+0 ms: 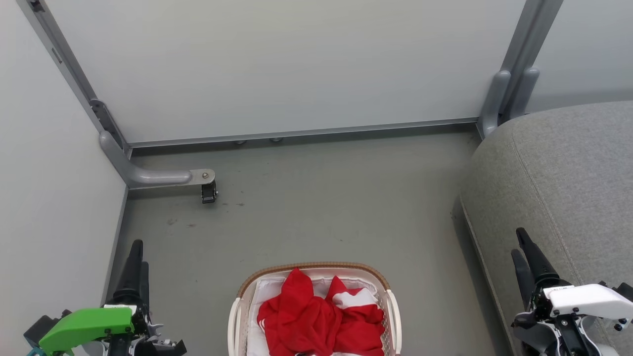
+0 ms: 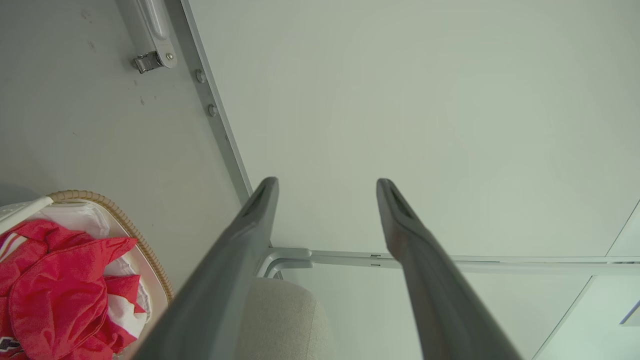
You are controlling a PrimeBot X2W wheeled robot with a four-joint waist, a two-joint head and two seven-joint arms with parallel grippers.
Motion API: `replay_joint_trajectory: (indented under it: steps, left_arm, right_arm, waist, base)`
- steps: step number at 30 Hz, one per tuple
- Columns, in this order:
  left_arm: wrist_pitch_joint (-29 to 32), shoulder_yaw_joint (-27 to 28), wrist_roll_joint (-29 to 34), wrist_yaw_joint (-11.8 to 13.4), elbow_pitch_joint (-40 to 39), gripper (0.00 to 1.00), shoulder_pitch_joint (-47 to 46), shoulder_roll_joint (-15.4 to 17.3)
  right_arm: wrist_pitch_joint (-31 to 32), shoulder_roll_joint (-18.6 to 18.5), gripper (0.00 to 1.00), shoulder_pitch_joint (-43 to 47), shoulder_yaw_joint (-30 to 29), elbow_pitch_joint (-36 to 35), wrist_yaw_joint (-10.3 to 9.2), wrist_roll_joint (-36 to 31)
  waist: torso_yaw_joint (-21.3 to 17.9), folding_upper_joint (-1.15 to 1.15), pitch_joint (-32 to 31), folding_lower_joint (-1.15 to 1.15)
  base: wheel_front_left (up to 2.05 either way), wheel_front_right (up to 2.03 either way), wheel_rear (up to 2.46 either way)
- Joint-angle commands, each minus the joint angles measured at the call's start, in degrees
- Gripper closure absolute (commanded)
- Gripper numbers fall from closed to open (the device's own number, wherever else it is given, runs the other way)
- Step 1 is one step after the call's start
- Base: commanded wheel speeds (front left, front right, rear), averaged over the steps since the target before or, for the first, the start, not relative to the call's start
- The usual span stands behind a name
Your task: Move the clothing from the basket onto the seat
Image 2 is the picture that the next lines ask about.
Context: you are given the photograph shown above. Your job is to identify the grey metal partition post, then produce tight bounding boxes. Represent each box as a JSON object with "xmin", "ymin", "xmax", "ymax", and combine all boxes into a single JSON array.
[{"xmin": 256, "ymin": 247, "xmax": 640, "ymax": 279}]

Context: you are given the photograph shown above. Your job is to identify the red shorts with letter patch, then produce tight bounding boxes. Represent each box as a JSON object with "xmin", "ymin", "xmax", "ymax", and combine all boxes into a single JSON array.
[{"xmin": 0, "ymin": 220, "xmax": 151, "ymax": 360}]

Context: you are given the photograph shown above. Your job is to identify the woven wicker laundry basket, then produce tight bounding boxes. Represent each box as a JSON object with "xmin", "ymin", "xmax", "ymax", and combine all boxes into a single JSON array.
[{"xmin": 48, "ymin": 190, "xmax": 175, "ymax": 360}]

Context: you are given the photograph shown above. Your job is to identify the silver metal latch bracket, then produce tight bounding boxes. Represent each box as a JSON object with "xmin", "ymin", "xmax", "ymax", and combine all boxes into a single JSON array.
[{"xmin": 116, "ymin": 0, "xmax": 179, "ymax": 75}]

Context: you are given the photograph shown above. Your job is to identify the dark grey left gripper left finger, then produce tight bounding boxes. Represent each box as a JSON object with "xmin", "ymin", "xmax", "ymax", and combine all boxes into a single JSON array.
[{"xmin": 131, "ymin": 176, "xmax": 279, "ymax": 360}]

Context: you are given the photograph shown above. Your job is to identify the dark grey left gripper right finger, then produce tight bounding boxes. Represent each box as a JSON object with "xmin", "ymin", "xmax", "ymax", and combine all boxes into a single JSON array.
[{"xmin": 376, "ymin": 178, "xmax": 523, "ymax": 360}]

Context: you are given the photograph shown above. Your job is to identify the grey baseboard strip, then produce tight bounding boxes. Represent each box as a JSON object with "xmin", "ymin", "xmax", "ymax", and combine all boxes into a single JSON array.
[{"xmin": 165, "ymin": 0, "xmax": 254, "ymax": 206}]

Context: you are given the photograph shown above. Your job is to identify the white plastic basket handle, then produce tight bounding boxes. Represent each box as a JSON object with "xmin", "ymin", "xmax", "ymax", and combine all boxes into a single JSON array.
[{"xmin": 0, "ymin": 196, "xmax": 54, "ymax": 235}]

